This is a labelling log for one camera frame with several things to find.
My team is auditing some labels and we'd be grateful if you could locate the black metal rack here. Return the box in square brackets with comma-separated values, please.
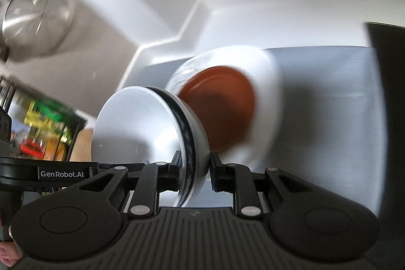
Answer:
[0, 74, 87, 163]

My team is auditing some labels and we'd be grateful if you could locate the round wooden cutting board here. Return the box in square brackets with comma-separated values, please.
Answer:
[68, 129, 96, 162]

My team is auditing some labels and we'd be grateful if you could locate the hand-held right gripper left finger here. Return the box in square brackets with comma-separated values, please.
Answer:
[76, 152, 183, 216]

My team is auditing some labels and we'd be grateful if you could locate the yellow snack packet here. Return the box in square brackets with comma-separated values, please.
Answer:
[24, 101, 43, 128]

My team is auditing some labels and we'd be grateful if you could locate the brown round plate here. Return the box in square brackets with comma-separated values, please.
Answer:
[178, 66, 256, 153]

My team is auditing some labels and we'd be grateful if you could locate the person's left hand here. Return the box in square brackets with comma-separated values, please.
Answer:
[0, 215, 22, 269]

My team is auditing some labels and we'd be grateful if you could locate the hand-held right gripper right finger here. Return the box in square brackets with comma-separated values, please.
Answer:
[209, 152, 318, 217]

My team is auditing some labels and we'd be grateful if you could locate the green snack packet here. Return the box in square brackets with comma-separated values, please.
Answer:
[35, 101, 76, 144]

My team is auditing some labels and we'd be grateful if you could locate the white square floral plate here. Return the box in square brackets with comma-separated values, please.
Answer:
[166, 47, 279, 163]

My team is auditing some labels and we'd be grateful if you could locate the grey mat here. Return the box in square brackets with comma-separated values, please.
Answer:
[122, 46, 385, 220]

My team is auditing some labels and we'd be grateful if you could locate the white bowl with blue band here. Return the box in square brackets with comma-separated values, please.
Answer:
[94, 85, 211, 208]

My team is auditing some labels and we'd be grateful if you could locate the steel mesh strainer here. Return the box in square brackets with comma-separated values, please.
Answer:
[1, 0, 74, 58]

